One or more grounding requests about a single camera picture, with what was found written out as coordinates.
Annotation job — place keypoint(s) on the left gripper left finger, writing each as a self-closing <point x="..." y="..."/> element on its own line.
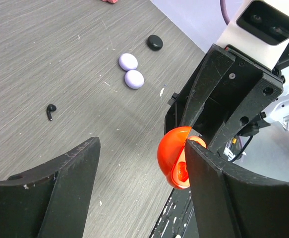
<point x="51" y="200"/>

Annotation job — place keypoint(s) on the orange earbud case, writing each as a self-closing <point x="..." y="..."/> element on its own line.
<point x="171" y="156"/>

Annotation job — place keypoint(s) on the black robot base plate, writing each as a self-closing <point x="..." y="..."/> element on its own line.
<point x="177" y="218"/>

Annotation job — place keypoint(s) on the lilac earbud charging case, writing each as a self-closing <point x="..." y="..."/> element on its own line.
<point x="128" y="62"/>

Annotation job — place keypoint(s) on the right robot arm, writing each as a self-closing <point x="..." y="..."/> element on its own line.
<point x="278" y="110"/>

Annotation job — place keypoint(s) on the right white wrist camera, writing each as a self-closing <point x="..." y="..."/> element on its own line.
<point x="259" y="29"/>

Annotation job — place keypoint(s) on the salmon folded cloth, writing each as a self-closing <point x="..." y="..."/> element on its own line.
<point x="110" y="1"/>

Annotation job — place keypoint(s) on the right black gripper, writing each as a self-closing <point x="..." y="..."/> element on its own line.
<point x="225" y="92"/>

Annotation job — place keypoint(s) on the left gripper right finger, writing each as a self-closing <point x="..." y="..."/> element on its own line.
<point x="232" y="202"/>

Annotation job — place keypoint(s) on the black earbud top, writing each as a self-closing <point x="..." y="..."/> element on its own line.
<point x="50" y="108"/>

